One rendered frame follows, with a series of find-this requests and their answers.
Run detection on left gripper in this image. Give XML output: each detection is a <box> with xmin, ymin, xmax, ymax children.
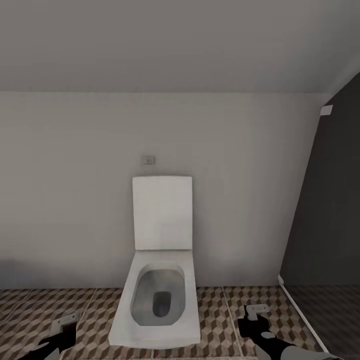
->
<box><xmin>38</xmin><ymin>327</ymin><xmax>76</xmax><ymax>351</ymax></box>

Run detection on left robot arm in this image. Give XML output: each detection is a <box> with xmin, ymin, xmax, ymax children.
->
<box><xmin>18</xmin><ymin>312</ymin><xmax>82</xmax><ymax>360</ymax></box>

